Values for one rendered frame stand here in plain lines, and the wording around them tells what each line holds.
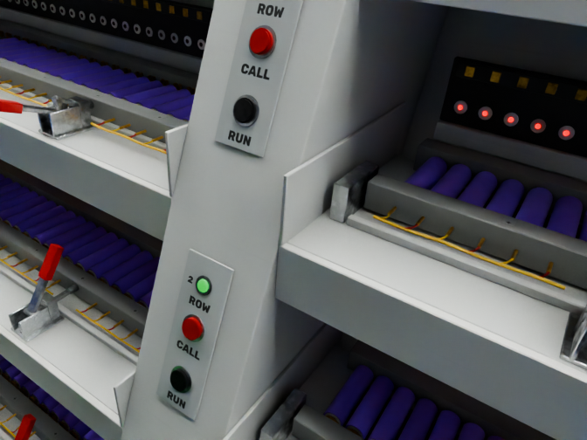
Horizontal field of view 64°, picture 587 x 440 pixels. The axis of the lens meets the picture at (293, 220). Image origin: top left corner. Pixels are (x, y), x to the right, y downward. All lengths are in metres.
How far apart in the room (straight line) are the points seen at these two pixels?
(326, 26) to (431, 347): 0.19
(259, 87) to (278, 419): 0.25
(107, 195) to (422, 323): 0.27
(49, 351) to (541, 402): 0.42
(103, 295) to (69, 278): 0.05
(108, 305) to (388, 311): 0.32
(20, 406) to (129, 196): 0.38
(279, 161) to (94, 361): 0.29
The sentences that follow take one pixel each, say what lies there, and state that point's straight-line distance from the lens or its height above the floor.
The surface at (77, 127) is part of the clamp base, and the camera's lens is 0.48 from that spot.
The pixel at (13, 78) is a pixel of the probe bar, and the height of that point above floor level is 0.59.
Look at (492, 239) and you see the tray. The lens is 0.33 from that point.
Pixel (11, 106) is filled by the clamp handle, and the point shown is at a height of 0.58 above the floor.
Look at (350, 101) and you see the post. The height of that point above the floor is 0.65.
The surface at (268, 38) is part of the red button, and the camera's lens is 0.31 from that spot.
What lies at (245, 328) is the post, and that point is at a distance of 0.33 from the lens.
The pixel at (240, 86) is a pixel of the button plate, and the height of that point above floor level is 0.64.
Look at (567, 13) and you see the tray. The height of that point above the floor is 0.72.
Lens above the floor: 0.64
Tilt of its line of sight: 14 degrees down
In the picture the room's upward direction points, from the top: 16 degrees clockwise
